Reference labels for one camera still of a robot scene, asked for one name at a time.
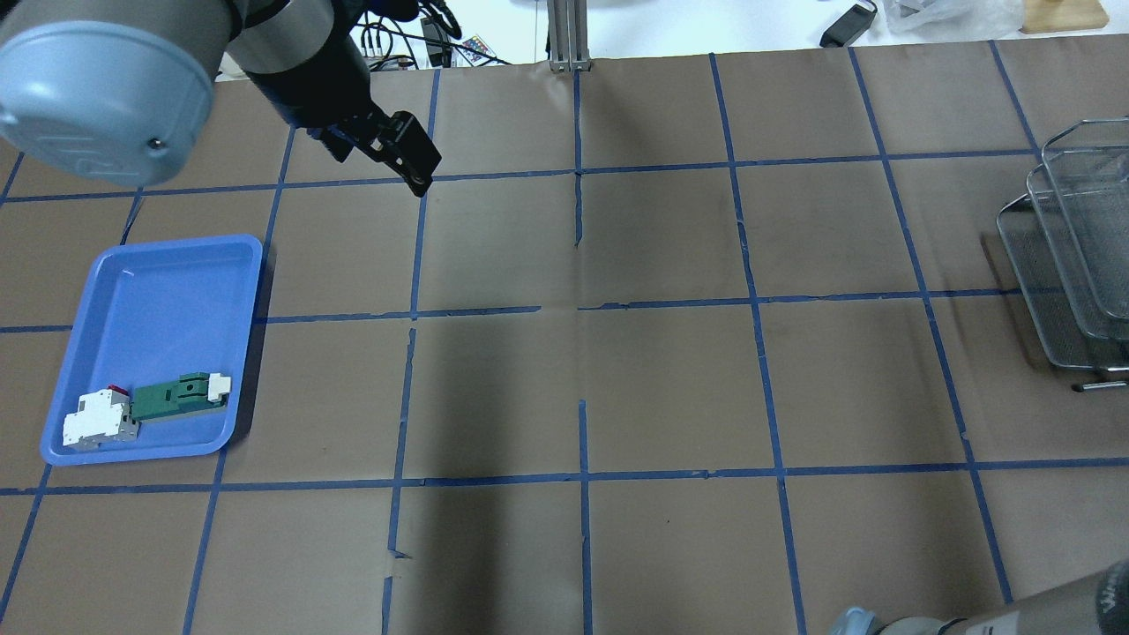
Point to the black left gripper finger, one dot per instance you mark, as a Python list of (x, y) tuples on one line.
[(402, 144)]

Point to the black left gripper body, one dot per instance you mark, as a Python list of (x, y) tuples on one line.
[(310, 95)]

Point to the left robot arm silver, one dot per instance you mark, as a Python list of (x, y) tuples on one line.
[(120, 91)]

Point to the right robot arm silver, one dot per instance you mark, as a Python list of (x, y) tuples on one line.
[(1096, 604)]

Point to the green terminal block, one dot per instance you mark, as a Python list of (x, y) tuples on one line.
[(191, 393)]

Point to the blue plastic tray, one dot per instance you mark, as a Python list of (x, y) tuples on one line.
[(149, 313)]

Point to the white circuit breaker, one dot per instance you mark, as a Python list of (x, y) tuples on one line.
[(100, 417)]

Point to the black power adapter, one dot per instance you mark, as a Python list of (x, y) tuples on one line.
[(850, 26)]

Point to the clear plastic bag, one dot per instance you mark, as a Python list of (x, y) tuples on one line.
[(956, 20)]

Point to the wooden board stand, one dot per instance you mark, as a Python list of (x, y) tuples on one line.
[(1052, 17)]

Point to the aluminium frame post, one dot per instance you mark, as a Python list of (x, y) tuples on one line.
[(568, 36)]

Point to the silver wire mesh shelf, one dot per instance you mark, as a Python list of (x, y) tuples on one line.
[(1066, 242)]

